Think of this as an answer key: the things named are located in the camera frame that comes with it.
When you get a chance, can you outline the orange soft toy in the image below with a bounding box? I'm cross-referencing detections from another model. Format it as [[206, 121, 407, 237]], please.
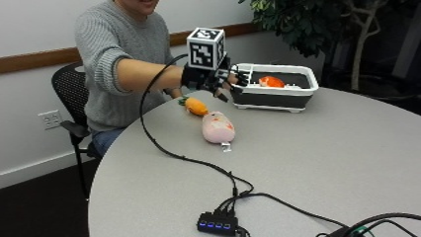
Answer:
[[259, 75, 287, 89]]

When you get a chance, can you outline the white marker cube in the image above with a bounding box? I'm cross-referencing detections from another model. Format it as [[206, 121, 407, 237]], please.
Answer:
[[186, 27, 228, 71]]

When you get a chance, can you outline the carrot soft toy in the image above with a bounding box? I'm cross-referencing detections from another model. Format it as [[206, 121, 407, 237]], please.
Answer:
[[176, 96, 211, 117]]

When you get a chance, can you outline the black and white basin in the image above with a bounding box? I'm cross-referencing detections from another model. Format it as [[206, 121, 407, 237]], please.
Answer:
[[230, 62, 320, 114]]

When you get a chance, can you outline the pink soft toy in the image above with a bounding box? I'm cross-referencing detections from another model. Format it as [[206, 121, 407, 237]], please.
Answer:
[[200, 111, 238, 145]]

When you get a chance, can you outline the green indoor tree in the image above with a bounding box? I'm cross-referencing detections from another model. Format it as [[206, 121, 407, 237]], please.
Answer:
[[238, 0, 421, 97]]

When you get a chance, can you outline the the person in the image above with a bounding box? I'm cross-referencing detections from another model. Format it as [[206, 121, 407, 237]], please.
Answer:
[[72, 0, 186, 158]]

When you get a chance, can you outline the black office chair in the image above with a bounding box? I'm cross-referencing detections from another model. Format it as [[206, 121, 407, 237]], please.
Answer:
[[51, 60, 103, 201]]

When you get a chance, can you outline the black usb hub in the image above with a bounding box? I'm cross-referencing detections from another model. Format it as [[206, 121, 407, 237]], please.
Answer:
[[196, 211, 240, 237]]

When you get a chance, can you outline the black glove cable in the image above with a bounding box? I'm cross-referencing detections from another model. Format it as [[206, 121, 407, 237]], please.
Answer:
[[139, 53, 256, 211]]

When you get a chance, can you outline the black hub cable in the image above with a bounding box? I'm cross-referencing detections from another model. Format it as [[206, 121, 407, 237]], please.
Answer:
[[228, 192, 354, 230]]

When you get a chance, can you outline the wooden wall rail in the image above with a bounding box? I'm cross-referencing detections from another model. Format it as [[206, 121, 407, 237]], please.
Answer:
[[0, 22, 262, 75]]

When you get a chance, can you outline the white wall outlet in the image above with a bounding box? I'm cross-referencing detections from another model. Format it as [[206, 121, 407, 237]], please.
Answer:
[[38, 109, 64, 130]]

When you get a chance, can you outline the black cable bundle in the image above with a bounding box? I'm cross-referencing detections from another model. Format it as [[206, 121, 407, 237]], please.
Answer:
[[315, 211, 421, 237]]

